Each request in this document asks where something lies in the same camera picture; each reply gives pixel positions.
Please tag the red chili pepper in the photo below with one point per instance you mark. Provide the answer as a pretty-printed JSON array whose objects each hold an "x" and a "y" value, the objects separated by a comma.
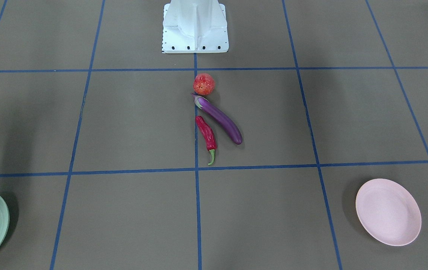
[{"x": 209, "y": 137}]

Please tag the red pomegranate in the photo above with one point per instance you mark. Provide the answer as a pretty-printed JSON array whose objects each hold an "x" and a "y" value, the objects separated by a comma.
[{"x": 204, "y": 84}]

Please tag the pink plate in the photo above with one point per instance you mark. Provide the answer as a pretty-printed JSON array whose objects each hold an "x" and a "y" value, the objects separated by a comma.
[{"x": 388, "y": 212}]

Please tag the purple eggplant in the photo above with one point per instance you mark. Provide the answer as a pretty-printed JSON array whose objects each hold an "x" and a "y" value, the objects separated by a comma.
[{"x": 220, "y": 117}]

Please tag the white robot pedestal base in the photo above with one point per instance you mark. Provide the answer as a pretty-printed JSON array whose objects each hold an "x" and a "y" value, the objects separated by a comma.
[{"x": 194, "y": 26}]

